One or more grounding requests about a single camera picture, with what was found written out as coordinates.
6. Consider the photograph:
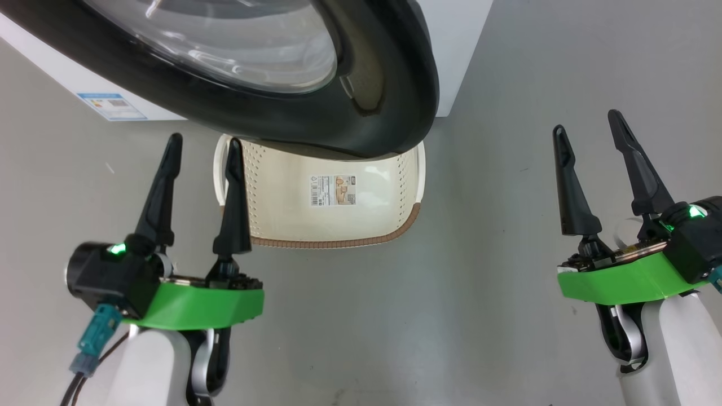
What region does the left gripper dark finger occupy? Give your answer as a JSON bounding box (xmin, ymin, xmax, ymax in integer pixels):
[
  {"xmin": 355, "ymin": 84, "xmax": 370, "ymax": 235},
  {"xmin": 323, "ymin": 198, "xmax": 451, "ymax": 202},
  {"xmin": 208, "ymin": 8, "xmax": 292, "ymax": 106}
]
[
  {"xmin": 212, "ymin": 138, "xmax": 252, "ymax": 277},
  {"xmin": 134, "ymin": 133, "xmax": 183, "ymax": 254}
]

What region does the black round glass washer door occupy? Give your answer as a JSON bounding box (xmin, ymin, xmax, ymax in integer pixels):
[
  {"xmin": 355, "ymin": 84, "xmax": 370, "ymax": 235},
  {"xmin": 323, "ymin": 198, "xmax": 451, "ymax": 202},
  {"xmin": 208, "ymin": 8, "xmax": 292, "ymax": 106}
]
[{"xmin": 0, "ymin": 0, "xmax": 439, "ymax": 160}]

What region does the cream perforated laundry basket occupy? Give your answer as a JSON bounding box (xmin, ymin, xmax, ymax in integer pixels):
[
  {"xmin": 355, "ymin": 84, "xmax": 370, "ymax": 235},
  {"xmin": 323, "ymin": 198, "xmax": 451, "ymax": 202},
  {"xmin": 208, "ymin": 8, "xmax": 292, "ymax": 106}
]
[{"xmin": 213, "ymin": 134, "xmax": 426, "ymax": 250}]

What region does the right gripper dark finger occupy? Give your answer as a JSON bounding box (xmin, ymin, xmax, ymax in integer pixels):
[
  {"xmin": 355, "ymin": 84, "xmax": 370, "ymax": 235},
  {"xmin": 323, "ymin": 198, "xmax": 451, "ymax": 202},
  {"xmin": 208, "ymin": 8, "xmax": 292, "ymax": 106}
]
[
  {"xmin": 553, "ymin": 125, "xmax": 603, "ymax": 257},
  {"xmin": 607, "ymin": 109, "xmax": 676, "ymax": 240}
]

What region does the blue energy label sticker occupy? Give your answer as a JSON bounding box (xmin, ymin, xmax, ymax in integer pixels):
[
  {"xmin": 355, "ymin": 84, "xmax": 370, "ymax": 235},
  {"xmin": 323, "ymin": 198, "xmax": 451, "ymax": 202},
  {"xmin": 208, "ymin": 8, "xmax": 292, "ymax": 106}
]
[{"xmin": 77, "ymin": 92, "xmax": 148, "ymax": 121}]

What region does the white front-load washing machine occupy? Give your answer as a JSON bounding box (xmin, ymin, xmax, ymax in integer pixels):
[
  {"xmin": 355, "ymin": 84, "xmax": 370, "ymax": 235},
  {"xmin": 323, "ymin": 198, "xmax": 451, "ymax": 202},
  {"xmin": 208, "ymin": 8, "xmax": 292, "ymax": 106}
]
[{"xmin": 0, "ymin": 0, "xmax": 494, "ymax": 122}]

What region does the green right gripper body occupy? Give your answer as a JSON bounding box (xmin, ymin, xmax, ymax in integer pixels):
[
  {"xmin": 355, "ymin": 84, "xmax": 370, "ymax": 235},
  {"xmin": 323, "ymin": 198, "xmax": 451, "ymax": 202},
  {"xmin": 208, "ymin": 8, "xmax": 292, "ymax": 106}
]
[{"xmin": 557, "ymin": 237, "xmax": 711, "ymax": 306}]

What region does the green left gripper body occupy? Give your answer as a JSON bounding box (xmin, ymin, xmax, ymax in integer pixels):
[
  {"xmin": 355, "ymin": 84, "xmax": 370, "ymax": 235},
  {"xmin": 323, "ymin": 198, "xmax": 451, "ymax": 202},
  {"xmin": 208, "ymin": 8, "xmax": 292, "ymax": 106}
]
[{"xmin": 121, "ymin": 261, "xmax": 265, "ymax": 331}]

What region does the white barcode product label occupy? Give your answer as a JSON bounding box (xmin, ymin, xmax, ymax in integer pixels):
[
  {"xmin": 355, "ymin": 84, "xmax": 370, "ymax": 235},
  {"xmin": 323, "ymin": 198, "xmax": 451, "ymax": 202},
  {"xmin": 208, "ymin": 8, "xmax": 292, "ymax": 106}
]
[{"xmin": 309, "ymin": 174, "xmax": 357, "ymax": 207}]

